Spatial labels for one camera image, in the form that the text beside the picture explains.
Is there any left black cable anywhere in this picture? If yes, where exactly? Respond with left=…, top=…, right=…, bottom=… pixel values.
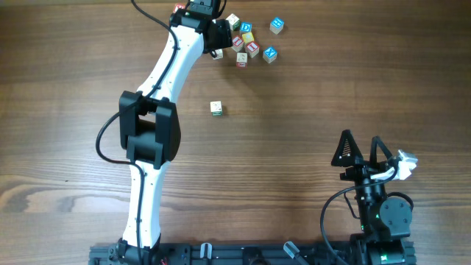
left=95, top=0, right=181, bottom=265

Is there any blue D wooden block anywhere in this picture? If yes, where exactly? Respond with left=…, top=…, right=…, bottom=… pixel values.
left=239, top=22, right=252, bottom=34

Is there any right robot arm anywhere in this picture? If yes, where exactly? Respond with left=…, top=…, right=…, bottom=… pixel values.
left=328, top=130, right=418, bottom=264

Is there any blue X wooden block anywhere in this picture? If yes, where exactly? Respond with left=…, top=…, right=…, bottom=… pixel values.
left=263, top=46, right=277, bottom=63

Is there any blue H wooden block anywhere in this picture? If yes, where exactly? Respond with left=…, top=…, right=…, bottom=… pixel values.
left=270, top=17, right=284, bottom=35

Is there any yellow C wooden block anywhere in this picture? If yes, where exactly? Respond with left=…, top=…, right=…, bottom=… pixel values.
left=241, top=32, right=255, bottom=45

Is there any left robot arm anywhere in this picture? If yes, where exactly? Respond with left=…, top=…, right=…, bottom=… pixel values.
left=116, top=1, right=232, bottom=264

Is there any red I wooden block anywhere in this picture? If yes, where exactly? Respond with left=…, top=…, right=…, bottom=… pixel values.
left=231, top=35, right=244, bottom=52

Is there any number 2 wooden block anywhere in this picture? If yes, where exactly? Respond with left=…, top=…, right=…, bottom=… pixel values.
left=211, top=49, right=224, bottom=60

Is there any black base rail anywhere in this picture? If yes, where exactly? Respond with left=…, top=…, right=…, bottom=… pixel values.
left=88, top=239, right=417, bottom=265

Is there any red letter wooden block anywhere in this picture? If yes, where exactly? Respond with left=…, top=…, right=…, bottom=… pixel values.
left=173, top=4, right=185, bottom=13

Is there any plain animal wooden block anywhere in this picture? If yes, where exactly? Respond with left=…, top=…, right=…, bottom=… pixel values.
left=226, top=13, right=241, bottom=31

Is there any right black cable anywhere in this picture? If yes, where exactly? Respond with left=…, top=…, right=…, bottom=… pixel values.
left=319, top=167, right=400, bottom=265

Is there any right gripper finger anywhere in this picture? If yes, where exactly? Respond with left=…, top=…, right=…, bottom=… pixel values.
left=331, top=130, right=364, bottom=167
left=369, top=135, right=394, bottom=167

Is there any red I block lower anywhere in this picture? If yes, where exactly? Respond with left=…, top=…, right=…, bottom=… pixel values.
left=245, top=41, right=260, bottom=58

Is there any green edged picture block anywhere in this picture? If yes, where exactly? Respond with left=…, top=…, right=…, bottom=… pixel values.
left=210, top=101, right=223, bottom=116

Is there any black cable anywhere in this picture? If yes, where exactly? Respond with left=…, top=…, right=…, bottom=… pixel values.
left=319, top=167, right=400, bottom=265
left=95, top=0, right=181, bottom=265

